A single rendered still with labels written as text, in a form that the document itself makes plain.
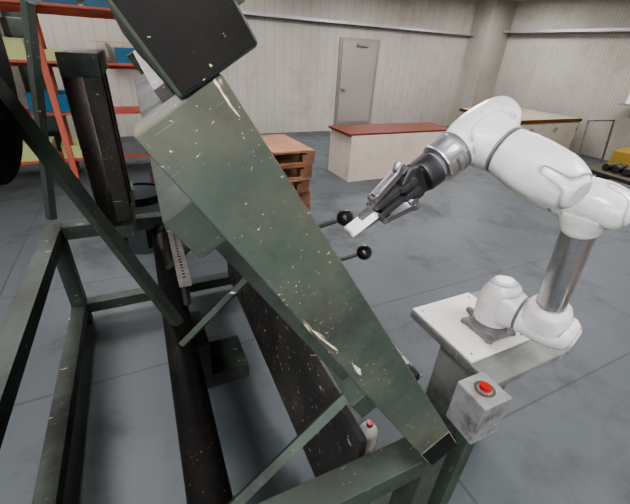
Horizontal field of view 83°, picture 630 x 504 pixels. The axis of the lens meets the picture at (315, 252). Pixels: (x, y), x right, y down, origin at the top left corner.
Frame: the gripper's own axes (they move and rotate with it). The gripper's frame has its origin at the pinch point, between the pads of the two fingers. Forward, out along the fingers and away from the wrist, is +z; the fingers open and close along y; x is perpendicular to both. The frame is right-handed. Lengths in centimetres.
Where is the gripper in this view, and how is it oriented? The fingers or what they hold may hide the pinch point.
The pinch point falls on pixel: (361, 222)
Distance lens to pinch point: 76.8
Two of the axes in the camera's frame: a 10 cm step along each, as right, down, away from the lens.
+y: 4.5, 6.4, 6.2
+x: -4.2, -4.7, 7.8
